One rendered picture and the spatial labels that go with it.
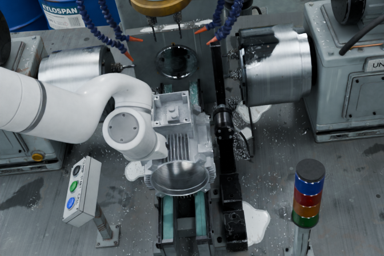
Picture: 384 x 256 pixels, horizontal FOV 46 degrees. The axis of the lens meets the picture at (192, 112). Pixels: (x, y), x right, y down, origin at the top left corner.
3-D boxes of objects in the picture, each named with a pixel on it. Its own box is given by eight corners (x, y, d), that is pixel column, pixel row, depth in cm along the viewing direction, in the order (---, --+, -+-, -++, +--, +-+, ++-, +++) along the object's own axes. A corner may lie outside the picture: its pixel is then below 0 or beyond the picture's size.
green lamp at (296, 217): (290, 206, 109) (290, 196, 106) (315, 204, 109) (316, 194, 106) (294, 229, 105) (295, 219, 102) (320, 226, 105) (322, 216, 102)
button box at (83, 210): (86, 174, 127) (70, 166, 124) (102, 162, 124) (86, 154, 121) (78, 228, 115) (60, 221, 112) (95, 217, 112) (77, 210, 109)
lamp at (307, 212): (290, 196, 106) (291, 185, 103) (316, 194, 106) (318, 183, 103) (295, 219, 102) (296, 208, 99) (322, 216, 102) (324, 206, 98)
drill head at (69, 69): (35, 95, 166) (7, 40, 149) (133, 84, 164) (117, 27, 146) (20, 148, 149) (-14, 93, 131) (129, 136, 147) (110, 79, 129)
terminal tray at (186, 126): (155, 112, 131) (151, 95, 125) (192, 108, 130) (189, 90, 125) (156, 144, 122) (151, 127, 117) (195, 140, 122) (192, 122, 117)
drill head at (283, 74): (215, 74, 162) (209, 16, 145) (331, 61, 160) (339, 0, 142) (221, 126, 145) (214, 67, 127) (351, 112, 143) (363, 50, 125)
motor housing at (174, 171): (151, 148, 142) (139, 106, 128) (211, 140, 141) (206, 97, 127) (151, 203, 128) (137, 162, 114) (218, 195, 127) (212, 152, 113)
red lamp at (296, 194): (291, 185, 103) (292, 174, 100) (318, 183, 103) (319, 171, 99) (296, 208, 99) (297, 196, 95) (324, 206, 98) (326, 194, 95)
